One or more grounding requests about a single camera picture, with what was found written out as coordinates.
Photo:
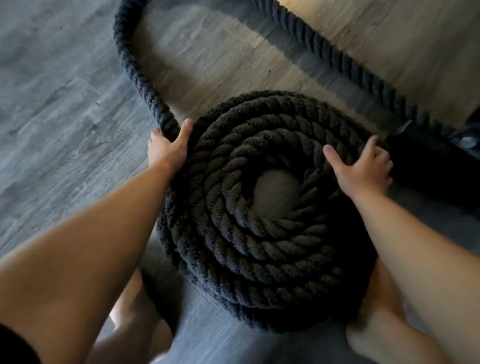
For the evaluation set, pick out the person's left hand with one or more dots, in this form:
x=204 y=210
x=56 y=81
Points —
x=167 y=152

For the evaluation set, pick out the person's right hand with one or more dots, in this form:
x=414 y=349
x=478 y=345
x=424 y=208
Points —
x=362 y=174

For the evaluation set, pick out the person's right thumb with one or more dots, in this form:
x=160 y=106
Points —
x=333 y=157

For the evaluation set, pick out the person's left thumb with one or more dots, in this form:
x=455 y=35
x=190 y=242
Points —
x=184 y=132

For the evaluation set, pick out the person's left forearm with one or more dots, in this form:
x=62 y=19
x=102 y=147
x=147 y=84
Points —
x=82 y=262

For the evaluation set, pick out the person's right forearm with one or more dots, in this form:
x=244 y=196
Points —
x=423 y=262

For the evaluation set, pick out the black equipment base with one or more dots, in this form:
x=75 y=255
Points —
x=431 y=168

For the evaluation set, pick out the grey metal fitting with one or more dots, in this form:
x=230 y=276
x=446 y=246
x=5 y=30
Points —
x=467 y=140

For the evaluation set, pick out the person's right leg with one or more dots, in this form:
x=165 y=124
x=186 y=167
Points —
x=382 y=322

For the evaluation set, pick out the person's leg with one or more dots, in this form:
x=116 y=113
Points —
x=382 y=322
x=138 y=330

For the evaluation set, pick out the person's left leg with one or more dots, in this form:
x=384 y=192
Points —
x=138 y=330

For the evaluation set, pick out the black sleeve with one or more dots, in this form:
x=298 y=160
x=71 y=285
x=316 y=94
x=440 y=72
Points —
x=15 y=347

